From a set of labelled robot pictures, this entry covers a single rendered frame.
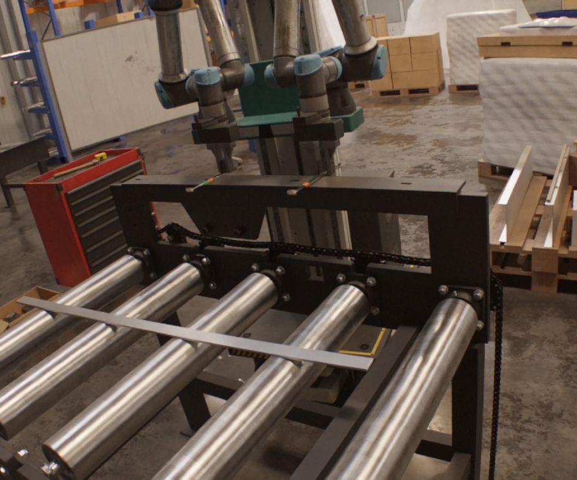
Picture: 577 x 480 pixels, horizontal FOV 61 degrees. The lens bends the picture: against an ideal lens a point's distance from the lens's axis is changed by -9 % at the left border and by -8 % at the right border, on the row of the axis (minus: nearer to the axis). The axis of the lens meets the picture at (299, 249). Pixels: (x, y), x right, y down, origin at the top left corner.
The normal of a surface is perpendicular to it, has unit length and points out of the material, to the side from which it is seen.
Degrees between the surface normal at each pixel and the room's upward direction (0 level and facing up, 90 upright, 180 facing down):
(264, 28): 90
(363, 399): 0
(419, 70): 90
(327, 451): 0
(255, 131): 90
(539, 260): 90
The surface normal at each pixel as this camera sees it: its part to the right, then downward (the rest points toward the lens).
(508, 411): -0.16, -0.90
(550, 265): -0.51, 0.43
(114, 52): 0.56, 0.25
